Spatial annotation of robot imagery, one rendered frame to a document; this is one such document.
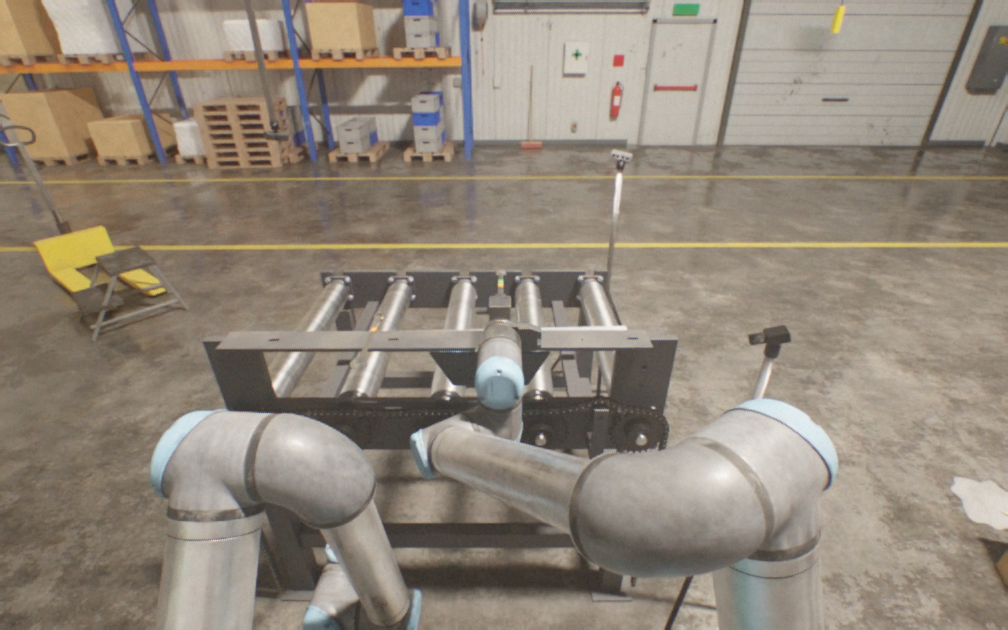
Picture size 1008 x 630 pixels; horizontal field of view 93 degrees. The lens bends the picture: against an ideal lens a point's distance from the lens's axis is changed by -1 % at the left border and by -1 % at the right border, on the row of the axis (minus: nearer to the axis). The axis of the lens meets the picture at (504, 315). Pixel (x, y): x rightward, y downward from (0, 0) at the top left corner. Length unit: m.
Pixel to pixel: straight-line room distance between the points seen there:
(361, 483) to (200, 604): 0.23
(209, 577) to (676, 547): 0.55
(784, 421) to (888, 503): 2.45
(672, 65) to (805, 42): 2.40
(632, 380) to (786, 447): 0.97
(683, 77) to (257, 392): 9.85
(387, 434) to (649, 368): 0.82
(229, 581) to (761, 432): 0.65
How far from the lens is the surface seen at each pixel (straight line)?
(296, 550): 2.13
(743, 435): 0.54
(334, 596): 1.22
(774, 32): 11.21
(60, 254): 6.00
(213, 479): 0.73
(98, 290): 4.83
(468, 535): 1.94
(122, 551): 2.82
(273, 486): 0.70
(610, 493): 0.50
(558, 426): 1.50
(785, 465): 0.55
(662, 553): 0.50
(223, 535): 0.75
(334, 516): 0.73
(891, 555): 2.79
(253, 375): 1.61
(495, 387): 0.92
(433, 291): 2.37
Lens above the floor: 1.89
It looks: 30 degrees down
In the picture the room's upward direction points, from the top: straight up
